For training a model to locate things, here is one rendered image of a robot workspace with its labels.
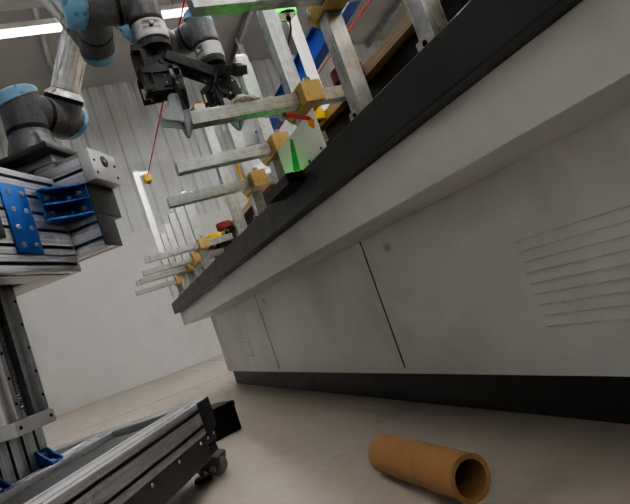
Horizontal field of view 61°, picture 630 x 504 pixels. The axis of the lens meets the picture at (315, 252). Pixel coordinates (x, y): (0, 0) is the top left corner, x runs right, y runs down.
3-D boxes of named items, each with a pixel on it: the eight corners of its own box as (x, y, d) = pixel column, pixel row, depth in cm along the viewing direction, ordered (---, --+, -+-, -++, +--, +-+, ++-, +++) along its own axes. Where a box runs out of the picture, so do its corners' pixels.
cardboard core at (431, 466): (443, 465, 87) (362, 442, 114) (460, 513, 86) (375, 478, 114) (480, 444, 90) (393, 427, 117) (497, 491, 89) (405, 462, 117)
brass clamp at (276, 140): (275, 151, 141) (268, 134, 141) (261, 169, 153) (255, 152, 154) (295, 147, 144) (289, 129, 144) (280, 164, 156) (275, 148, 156)
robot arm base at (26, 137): (-4, 167, 149) (-14, 134, 150) (33, 176, 164) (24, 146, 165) (42, 147, 147) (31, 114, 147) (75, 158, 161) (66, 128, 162)
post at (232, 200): (240, 236, 193) (201, 122, 197) (237, 239, 198) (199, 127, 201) (251, 233, 195) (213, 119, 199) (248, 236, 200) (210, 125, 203)
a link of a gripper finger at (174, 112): (166, 141, 111) (154, 99, 111) (194, 136, 113) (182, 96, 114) (168, 135, 108) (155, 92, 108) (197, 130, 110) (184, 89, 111)
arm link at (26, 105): (-5, 136, 152) (-18, 93, 154) (35, 143, 165) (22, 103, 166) (24, 118, 148) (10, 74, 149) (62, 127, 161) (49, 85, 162)
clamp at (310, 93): (307, 101, 119) (299, 80, 119) (288, 126, 131) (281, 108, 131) (328, 97, 121) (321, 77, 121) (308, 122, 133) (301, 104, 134)
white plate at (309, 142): (325, 150, 117) (310, 108, 117) (288, 187, 140) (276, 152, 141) (328, 149, 117) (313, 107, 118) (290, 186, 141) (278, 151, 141)
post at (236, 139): (265, 232, 170) (217, 93, 174) (262, 234, 173) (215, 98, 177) (274, 229, 171) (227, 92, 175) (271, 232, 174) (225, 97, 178)
